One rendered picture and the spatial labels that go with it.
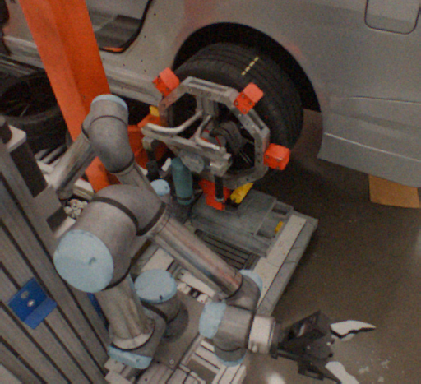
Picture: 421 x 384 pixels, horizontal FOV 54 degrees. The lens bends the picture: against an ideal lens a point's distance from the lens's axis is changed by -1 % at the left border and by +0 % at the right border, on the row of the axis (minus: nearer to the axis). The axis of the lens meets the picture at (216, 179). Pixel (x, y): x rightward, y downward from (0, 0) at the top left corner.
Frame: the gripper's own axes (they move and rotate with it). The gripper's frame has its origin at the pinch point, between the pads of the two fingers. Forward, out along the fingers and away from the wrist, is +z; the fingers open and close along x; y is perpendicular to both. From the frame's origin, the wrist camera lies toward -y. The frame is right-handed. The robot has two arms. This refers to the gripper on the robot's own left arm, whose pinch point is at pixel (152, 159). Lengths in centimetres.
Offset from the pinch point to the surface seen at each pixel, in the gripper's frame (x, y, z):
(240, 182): 37.7, 17.7, -8.4
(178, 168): 10.8, 9.5, 0.9
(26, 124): -73, 33, 97
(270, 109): 51, -21, -10
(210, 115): 27.7, -18.2, -1.0
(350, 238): 104, 83, -12
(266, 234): 53, 66, -7
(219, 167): 24.3, -11.9, -26.0
